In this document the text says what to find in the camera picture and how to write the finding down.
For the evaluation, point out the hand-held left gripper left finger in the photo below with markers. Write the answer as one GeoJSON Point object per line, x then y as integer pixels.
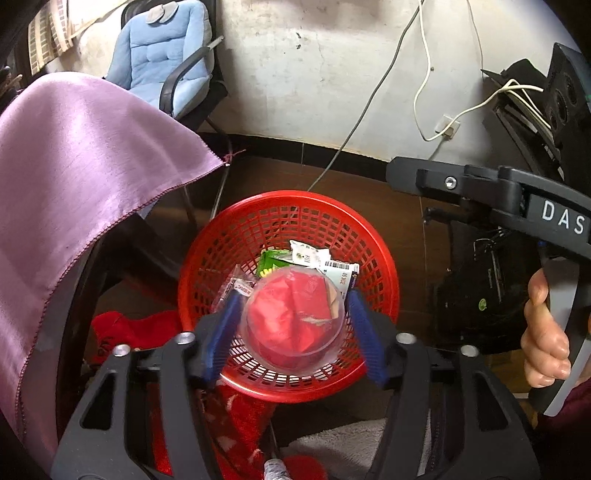
{"type": "Point", "coordinates": [226, 323]}

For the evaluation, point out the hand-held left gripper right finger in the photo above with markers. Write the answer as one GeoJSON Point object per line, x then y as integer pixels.
{"type": "Point", "coordinates": [364, 332]}

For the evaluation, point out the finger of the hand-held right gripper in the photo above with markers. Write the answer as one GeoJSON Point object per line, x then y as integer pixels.
{"type": "Point", "coordinates": [438, 180]}

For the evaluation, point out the pink candy wrapper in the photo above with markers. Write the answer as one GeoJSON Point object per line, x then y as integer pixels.
{"type": "Point", "coordinates": [240, 286]}

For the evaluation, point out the clear plastic cup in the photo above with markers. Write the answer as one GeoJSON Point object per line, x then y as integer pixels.
{"type": "Point", "coordinates": [291, 323]}

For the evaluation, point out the white and red medicine box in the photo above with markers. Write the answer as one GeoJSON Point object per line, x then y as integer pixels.
{"type": "Point", "coordinates": [337, 272]}

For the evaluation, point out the red plastic basket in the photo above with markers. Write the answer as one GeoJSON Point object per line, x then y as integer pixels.
{"type": "Point", "coordinates": [207, 258]}

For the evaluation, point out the green snack packet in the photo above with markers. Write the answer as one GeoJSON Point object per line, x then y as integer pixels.
{"type": "Point", "coordinates": [272, 261]}

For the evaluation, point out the person's right forearm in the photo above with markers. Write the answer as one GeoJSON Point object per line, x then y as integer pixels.
{"type": "Point", "coordinates": [579, 406]}

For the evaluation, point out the person's right hand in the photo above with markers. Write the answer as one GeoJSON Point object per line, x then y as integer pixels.
{"type": "Point", "coordinates": [545, 337]}

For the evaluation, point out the red fleece cloth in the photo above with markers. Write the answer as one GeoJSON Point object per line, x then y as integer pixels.
{"type": "Point", "coordinates": [240, 429]}

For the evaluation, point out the black speaker equipment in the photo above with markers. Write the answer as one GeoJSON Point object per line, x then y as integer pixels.
{"type": "Point", "coordinates": [563, 92]}

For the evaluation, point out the purple tablecloth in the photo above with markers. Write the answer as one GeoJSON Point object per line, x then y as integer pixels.
{"type": "Point", "coordinates": [69, 184]}

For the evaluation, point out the blue cushioned office chair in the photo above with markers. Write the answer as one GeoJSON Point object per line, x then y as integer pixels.
{"type": "Point", "coordinates": [157, 46]}

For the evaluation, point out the checked beige curtain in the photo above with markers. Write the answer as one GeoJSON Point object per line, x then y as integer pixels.
{"type": "Point", "coordinates": [46, 32]}

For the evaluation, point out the white wall socket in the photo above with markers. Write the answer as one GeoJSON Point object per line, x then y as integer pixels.
{"type": "Point", "coordinates": [449, 126]}

